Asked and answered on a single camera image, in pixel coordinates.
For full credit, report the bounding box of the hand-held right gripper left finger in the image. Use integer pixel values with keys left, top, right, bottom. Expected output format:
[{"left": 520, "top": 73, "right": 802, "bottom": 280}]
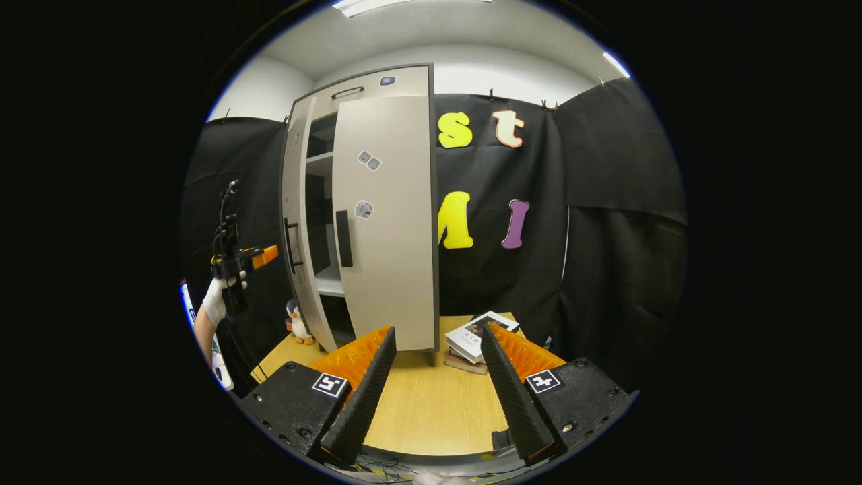
[{"left": 239, "top": 325, "right": 398, "bottom": 469}]

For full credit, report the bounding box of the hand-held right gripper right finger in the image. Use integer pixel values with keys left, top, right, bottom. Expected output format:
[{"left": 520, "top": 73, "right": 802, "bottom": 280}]
[{"left": 479, "top": 322, "right": 639, "bottom": 467}]

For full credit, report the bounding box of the grey cabinet door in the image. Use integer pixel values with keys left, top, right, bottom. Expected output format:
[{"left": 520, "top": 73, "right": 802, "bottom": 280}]
[
  {"left": 280, "top": 94, "right": 341, "bottom": 353},
  {"left": 332, "top": 94, "right": 440, "bottom": 352}
]

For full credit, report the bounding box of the grey cabinet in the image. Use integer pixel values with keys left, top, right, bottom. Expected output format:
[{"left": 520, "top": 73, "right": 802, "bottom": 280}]
[{"left": 280, "top": 64, "right": 440, "bottom": 368}]

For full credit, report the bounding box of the grey cabinet drawer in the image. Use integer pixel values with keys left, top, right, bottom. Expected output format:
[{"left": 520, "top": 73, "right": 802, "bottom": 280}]
[{"left": 290, "top": 65, "right": 432, "bottom": 122}]

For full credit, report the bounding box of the computer monitor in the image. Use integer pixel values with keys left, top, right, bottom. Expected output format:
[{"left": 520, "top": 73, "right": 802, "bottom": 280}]
[{"left": 179, "top": 280, "right": 197, "bottom": 331}]

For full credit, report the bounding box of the brown book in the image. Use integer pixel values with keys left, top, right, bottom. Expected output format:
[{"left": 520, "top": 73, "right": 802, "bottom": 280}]
[{"left": 444, "top": 350, "right": 488, "bottom": 375}]

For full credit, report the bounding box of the penguin plush toy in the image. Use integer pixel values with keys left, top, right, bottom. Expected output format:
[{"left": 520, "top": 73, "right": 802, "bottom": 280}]
[{"left": 286, "top": 298, "right": 316, "bottom": 346}]

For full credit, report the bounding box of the white book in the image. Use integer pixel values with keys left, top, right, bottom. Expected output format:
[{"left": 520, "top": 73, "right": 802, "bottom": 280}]
[{"left": 444, "top": 311, "right": 521, "bottom": 364}]

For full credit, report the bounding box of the black backdrop cloth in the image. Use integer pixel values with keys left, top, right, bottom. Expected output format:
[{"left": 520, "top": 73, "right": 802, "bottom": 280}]
[{"left": 180, "top": 77, "right": 688, "bottom": 398}]

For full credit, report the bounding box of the large ceiling light panel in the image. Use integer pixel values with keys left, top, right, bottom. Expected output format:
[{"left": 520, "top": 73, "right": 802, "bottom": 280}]
[{"left": 331, "top": 0, "right": 492, "bottom": 18}]

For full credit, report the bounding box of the small ceiling light panel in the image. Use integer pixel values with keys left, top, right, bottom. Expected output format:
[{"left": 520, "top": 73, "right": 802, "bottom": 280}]
[{"left": 601, "top": 51, "right": 632, "bottom": 79}]

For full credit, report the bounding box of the black door handle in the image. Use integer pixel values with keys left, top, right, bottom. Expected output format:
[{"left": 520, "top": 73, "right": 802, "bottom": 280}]
[
  {"left": 335, "top": 210, "right": 354, "bottom": 268},
  {"left": 284, "top": 218, "right": 304, "bottom": 275}
]

